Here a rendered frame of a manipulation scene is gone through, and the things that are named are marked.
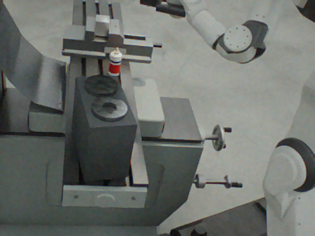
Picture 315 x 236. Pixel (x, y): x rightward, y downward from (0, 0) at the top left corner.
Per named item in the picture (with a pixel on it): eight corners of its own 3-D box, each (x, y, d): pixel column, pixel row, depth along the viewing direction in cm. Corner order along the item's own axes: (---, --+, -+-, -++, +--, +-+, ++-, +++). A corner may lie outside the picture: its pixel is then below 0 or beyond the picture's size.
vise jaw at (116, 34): (122, 29, 171) (124, 20, 168) (123, 43, 161) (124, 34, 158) (107, 27, 170) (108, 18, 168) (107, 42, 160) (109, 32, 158)
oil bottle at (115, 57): (119, 71, 157) (122, 45, 151) (119, 76, 154) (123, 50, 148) (107, 70, 157) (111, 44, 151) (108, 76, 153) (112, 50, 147)
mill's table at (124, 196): (118, 15, 216) (119, 1, 212) (146, 210, 116) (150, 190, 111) (72, 10, 213) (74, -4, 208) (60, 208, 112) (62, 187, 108)
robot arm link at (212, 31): (194, 32, 135) (234, 74, 127) (185, 20, 126) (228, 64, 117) (219, 9, 134) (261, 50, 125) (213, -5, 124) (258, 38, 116)
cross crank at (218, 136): (221, 139, 190) (228, 119, 183) (228, 157, 180) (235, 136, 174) (186, 137, 187) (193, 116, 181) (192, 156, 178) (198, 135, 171)
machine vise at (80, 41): (148, 45, 177) (152, 22, 171) (151, 64, 165) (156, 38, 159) (64, 37, 173) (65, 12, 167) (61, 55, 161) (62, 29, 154)
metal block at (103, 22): (107, 29, 167) (109, 15, 164) (107, 36, 162) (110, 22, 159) (94, 28, 166) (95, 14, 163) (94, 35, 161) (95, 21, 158)
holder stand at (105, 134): (110, 125, 131) (118, 71, 119) (128, 178, 114) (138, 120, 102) (71, 128, 127) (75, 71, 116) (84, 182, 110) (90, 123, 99)
